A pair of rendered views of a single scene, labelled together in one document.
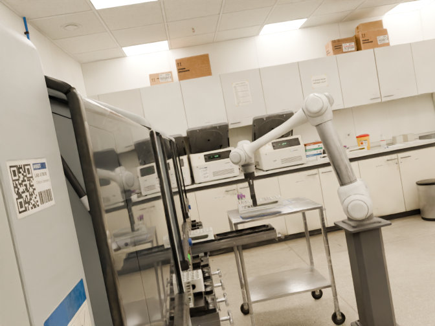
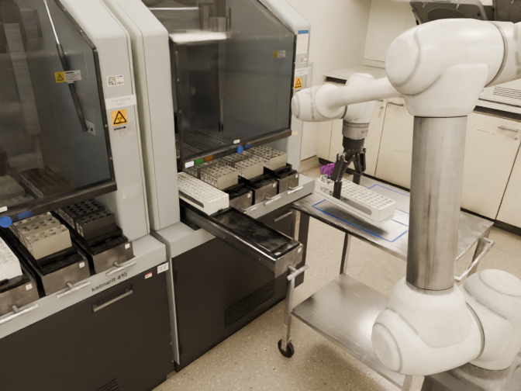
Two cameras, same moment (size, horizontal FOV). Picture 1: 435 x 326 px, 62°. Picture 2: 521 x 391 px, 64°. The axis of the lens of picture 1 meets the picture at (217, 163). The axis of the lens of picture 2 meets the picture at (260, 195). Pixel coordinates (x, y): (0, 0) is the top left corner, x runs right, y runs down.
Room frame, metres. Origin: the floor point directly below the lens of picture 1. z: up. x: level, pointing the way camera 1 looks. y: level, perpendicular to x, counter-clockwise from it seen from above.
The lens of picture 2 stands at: (1.28, -1.01, 1.57)
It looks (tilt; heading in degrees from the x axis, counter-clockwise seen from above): 27 degrees down; 48
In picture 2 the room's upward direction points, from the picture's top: 2 degrees clockwise
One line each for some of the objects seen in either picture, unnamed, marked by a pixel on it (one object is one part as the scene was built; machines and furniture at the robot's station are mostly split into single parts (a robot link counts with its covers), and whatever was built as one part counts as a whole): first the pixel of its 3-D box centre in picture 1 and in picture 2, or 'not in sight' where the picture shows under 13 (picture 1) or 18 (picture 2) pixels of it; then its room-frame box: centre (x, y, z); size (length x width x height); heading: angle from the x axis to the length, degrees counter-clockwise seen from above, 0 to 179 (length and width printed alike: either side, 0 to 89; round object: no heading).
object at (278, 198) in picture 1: (259, 204); (353, 198); (2.44, -0.23, 0.89); 0.30 x 0.10 x 0.06; 89
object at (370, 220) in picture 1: (358, 217); (479, 350); (2.26, -0.81, 0.73); 0.22 x 0.18 x 0.06; 4
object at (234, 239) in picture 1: (219, 241); (225, 222); (2.08, 0.07, 0.78); 0.73 x 0.14 x 0.09; 94
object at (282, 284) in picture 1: (281, 263); (374, 297); (2.58, -0.32, 0.41); 0.67 x 0.46 x 0.82; 94
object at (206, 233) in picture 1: (187, 239); (194, 193); (2.07, 0.25, 0.83); 0.30 x 0.10 x 0.06; 94
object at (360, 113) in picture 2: (245, 152); (356, 97); (2.43, -0.19, 1.25); 0.13 x 0.11 x 0.16; 159
